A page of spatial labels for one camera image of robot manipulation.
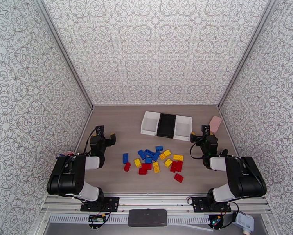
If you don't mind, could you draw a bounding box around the pink rounded case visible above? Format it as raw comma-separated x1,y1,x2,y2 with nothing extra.
208,116,223,134

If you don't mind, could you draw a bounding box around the white plastic bin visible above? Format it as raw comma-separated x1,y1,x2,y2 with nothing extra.
173,115,193,142
140,111,161,136

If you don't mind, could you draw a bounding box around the black plastic bin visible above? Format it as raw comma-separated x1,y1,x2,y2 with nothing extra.
156,113,177,139

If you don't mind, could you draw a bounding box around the small circuit board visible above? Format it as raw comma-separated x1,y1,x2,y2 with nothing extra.
209,215,224,229
88,215,106,224

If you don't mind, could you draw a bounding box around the white label box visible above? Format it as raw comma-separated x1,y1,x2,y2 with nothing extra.
234,211,255,232

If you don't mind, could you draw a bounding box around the black flat device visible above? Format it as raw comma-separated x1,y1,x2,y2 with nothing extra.
128,209,167,227

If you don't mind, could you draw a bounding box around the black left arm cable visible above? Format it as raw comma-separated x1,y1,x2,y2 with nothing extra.
84,128,98,156

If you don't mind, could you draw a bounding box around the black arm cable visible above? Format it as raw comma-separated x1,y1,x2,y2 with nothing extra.
84,128,98,156
189,135,208,161

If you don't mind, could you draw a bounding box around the aluminium table side rail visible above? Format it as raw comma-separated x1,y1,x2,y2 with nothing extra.
217,105,255,196
74,105,95,157

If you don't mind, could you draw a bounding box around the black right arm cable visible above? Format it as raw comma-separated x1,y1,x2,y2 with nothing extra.
189,135,208,161

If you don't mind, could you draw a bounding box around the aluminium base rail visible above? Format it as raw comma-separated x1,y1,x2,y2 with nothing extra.
42,192,271,214

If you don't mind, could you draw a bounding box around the white slotted cable duct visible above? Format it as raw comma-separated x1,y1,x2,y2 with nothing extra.
48,215,210,224

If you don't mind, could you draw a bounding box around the aluminium frame post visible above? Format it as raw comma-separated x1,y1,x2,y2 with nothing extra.
217,0,277,110
34,0,94,110

